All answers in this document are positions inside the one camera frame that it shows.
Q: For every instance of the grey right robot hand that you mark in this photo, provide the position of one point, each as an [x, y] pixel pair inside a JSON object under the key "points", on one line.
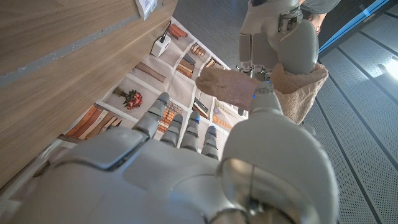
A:
{"points": [[186, 180]]}

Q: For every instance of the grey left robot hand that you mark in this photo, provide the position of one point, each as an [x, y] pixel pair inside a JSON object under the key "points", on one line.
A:
{"points": [[295, 46]]}

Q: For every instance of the tan adhesive wrap roll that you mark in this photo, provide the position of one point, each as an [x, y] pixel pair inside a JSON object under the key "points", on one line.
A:
{"points": [[230, 87]]}

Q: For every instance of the white power strip box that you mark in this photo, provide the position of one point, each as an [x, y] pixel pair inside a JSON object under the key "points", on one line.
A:
{"points": [[160, 46]]}

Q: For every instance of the grey trouser leg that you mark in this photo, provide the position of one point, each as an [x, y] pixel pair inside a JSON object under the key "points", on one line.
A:
{"points": [[320, 5]]}

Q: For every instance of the printed bookshelf backdrop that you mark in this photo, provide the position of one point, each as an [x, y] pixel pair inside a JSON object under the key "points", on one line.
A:
{"points": [[174, 77]]}

